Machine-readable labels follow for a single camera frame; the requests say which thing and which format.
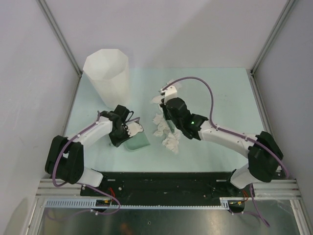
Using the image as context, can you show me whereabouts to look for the right aluminium frame post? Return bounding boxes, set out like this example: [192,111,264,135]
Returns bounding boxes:
[250,0,298,74]

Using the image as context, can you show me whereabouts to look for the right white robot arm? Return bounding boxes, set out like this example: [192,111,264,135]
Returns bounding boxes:
[160,97,283,196]

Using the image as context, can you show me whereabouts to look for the aluminium frame post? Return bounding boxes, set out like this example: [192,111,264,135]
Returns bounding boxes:
[36,0,82,76]
[250,0,298,74]

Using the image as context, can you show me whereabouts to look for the grey slotted cable duct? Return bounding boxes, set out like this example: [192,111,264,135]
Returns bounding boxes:
[43,197,247,212]

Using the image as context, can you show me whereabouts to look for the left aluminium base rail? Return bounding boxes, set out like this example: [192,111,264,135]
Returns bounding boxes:
[36,179,81,198]

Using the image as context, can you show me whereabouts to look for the green plastic dustpan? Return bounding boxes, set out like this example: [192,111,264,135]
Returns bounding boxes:
[109,132,150,152]

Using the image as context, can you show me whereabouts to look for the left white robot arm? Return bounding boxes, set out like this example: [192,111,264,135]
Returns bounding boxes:
[45,105,133,196]

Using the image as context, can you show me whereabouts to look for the green hand brush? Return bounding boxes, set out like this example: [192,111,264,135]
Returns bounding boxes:
[166,120,176,133]

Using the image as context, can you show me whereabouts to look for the large bottom paper scrap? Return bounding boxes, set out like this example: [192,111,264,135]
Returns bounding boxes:
[162,132,181,154]

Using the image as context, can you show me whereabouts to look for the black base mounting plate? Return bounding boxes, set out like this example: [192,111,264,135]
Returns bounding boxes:
[80,172,251,205]

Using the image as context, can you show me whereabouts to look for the white faceted waste bin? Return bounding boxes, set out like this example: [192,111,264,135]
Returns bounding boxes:
[83,49,131,109]

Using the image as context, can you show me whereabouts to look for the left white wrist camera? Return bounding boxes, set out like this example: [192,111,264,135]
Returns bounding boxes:
[126,122,144,137]

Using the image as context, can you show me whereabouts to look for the left aluminium frame post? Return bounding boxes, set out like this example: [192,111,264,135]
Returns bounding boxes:
[36,0,82,76]

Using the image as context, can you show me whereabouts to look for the right aluminium side rail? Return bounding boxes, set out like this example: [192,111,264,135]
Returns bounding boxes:
[246,70,301,200]

